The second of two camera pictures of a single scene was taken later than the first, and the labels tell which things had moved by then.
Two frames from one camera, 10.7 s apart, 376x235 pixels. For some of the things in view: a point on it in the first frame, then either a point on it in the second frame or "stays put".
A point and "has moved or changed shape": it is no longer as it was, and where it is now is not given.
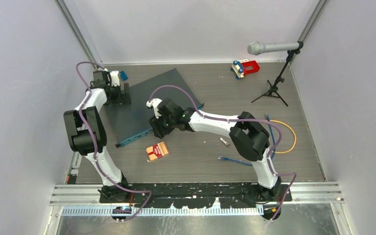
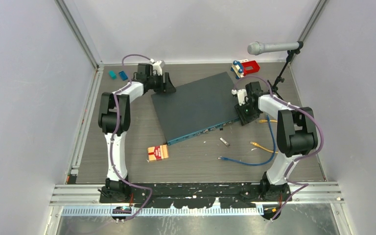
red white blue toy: [243, 66] stays put
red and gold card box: [155, 152] stays put
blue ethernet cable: [249, 164] stays put
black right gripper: [156, 125] -> [244, 118]
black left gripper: [125, 100] -> [167, 88]
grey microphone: [256, 48] stays put
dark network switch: [130, 120] has moved or changed shape
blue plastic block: [124, 76] stays put
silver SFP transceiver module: [224, 142] stays put
